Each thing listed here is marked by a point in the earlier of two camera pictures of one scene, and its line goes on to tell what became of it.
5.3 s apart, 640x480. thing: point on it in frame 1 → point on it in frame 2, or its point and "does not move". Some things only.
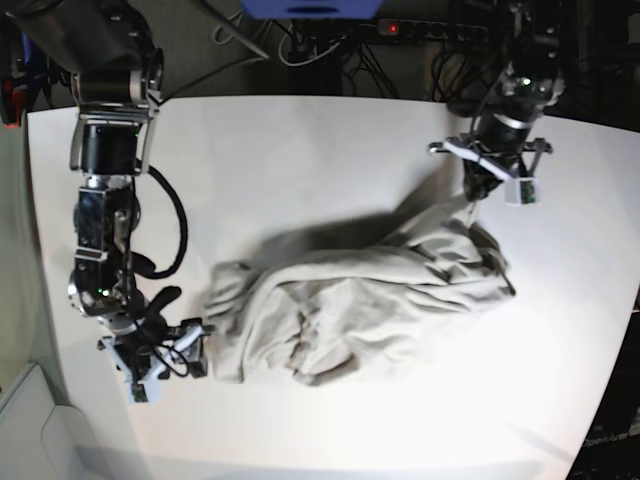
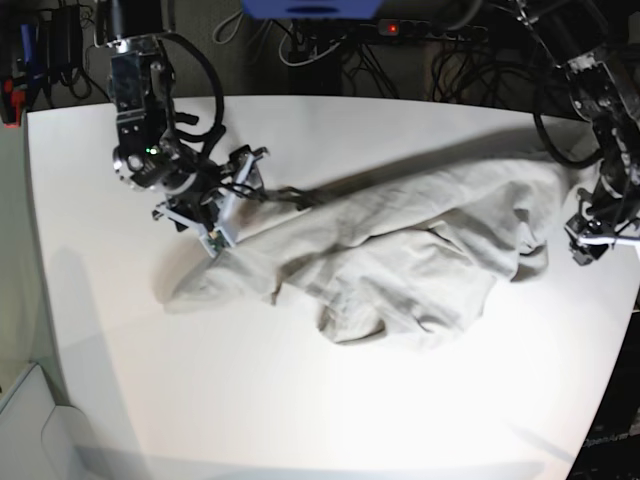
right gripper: (491, 160) → (590, 237)
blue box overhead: (312, 9) does not move
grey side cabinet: (39, 439) does not move
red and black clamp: (13, 105) does not move
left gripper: (144, 358) → (210, 208)
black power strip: (429, 29) does not move
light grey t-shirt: (347, 314) → (404, 263)
